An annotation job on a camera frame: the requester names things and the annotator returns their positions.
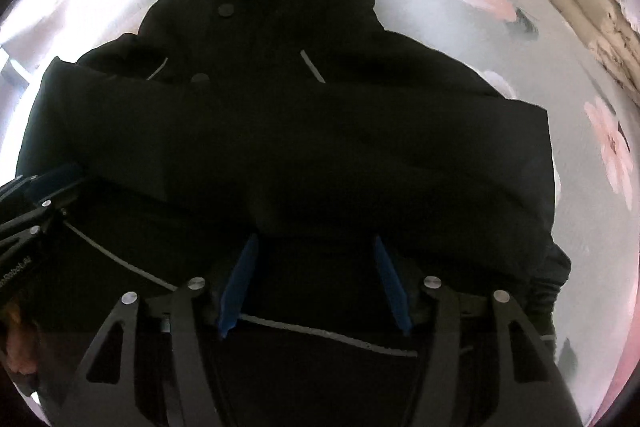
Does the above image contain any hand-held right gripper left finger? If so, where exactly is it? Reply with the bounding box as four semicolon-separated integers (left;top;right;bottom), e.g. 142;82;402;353
52;234;260;427

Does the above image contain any person's left hand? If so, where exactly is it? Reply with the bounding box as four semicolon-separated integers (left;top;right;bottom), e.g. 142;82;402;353
0;304;40;378

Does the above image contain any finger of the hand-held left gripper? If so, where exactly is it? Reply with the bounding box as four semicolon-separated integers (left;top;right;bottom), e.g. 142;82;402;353
0;187;83;254
0;163;85;210

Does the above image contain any pink blanket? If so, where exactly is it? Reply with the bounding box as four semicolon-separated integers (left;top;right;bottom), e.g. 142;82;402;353
585;257;640;427

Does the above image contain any bed with floral cover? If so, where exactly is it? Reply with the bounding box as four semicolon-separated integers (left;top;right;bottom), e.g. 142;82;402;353
127;0;638;413

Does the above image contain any stack of beige folded quilts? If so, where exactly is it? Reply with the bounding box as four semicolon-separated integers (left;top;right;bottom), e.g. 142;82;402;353
505;0;640;108

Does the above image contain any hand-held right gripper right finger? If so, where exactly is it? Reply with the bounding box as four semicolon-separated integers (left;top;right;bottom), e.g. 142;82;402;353
374;234;583;427

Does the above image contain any black jacket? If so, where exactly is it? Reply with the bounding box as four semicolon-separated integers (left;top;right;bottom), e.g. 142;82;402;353
15;0;573;427

